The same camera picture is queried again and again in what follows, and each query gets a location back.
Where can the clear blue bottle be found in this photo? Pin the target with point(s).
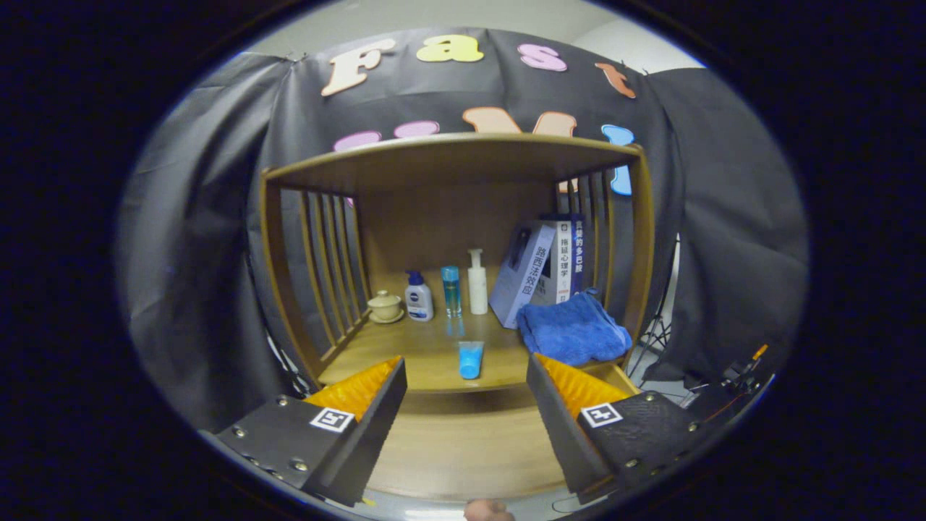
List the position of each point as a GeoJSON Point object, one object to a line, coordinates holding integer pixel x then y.
{"type": "Point", "coordinates": [451, 289]}

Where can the black tripod stand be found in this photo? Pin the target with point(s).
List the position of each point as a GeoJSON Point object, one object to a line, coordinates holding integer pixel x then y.
{"type": "Point", "coordinates": [658, 325]}

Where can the wooden cabinet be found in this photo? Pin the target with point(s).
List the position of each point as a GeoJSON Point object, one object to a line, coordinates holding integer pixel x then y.
{"type": "Point", "coordinates": [434, 217]}

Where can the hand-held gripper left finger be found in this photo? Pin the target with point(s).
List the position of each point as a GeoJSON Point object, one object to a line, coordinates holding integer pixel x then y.
{"type": "Point", "coordinates": [365, 434]}

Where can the beige lidded teacup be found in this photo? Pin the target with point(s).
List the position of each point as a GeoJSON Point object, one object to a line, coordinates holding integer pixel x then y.
{"type": "Point", "coordinates": [385, 307]}

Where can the blue folded towel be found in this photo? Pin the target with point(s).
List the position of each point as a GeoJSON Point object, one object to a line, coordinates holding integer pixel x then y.
{"type": "Point", "coordinates": [571, 329]}

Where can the blue squeeze tube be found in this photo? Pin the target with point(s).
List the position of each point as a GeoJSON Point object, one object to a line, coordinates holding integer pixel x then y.
{"type": "Point", "coordinates": [470, 359]}

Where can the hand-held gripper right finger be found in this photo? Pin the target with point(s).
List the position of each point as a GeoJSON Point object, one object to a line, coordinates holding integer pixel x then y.
{"type": "Point", "coordinates": [561, 427]}

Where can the white pump bottle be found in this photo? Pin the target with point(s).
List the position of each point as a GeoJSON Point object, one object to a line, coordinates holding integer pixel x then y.
{"type": "Point", "coordinates": [477, 286]}

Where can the black device with orange tip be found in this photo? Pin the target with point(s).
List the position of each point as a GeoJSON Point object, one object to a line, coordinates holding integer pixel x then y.
{"type": "Point", "coordinates": [738, 376]}

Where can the black backdrop cloth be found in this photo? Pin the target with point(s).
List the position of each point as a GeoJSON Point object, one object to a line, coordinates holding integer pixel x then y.
{"type": "Point", "coordinates": [202, 253]}

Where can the wooden countertop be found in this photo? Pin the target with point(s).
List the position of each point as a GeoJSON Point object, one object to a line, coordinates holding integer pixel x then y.
{"type": "Point", "coordinates": [427, 347]}

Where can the wooden drawer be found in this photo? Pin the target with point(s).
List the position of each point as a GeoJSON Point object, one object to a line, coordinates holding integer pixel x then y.
{"type": "Point", "coordinates": [470, 449]}

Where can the lavender white book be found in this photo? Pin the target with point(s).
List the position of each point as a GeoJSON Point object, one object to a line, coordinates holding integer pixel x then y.
{"type": "Point", "coordinates": [524, 278]}

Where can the white lotion bottle blue cap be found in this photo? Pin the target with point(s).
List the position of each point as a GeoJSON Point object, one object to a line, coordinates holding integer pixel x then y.
{"type": "Point", "coordinates": [419, 300]}

